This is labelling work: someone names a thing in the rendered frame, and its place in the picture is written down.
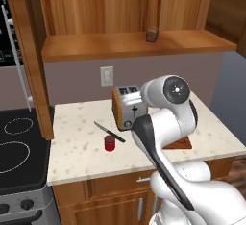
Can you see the wooden drawer front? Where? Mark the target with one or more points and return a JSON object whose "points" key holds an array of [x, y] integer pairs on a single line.
{"points": [[109, 184]]}

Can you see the silver and orange toaster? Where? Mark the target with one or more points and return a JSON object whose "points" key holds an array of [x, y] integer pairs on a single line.
{"points": [[125, 108]]}

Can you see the black microwave oven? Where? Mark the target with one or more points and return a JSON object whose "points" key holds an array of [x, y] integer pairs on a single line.
{"points": [[6, 36]]}

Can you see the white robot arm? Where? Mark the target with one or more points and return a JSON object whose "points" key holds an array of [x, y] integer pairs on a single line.
{"points": [[174, 123]]}

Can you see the wooden base cupboard door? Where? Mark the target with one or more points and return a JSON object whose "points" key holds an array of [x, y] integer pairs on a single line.
{"points": [[105, 211]]}

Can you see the black stove knob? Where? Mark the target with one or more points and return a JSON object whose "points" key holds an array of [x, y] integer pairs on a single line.
{"points": [[4, 208], [27, 204]]}

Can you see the wooden cutting board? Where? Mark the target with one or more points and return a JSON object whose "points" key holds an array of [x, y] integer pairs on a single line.
{"points": [[181, 144]]}

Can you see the open wooden wall cabinet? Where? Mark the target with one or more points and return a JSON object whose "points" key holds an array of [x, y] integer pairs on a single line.
{"points": [[128, 44]]}

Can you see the black and silver stove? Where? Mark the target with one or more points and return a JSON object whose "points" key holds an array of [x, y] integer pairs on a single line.
{"points": [[19, 158]]}

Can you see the white wall switch plate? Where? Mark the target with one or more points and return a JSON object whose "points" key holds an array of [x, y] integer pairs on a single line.
{"points": [[107, 76]]}

